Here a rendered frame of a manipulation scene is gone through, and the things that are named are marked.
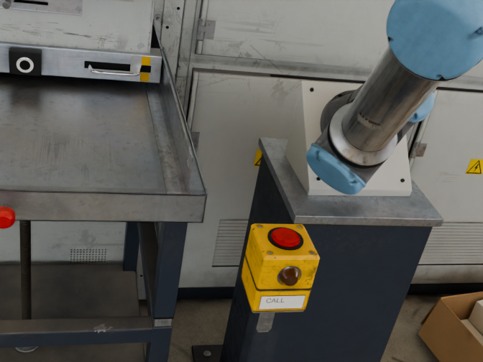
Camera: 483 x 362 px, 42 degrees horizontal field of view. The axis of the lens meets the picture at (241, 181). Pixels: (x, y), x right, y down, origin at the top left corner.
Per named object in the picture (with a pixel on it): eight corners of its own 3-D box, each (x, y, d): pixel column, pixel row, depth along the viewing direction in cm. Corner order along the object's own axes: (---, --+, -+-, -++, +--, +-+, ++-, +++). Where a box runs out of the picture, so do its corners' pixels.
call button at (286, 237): (301, 253, 85) (304, 244, 84) (273, 253, 84) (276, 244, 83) (293, 235, 88) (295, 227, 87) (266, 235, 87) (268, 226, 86)
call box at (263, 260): (305, 313, 88) (322, 256, 83) (251, 314, 86) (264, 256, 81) (290, 276, 95) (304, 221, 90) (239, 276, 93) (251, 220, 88)
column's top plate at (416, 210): (382, 151, 154) (384, 144, 153) (441, 227, 128) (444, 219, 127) (257, 144, 146) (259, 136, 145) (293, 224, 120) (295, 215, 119)
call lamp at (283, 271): (301, 291, 84) (306, 271, 82) (277, 291, 83) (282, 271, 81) (297, 284, 85) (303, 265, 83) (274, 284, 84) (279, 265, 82)
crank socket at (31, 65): (41, 77, 124) (41, 54, 122) (8, 75, 123) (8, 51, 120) (42, 72, 127) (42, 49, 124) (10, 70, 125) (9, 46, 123)
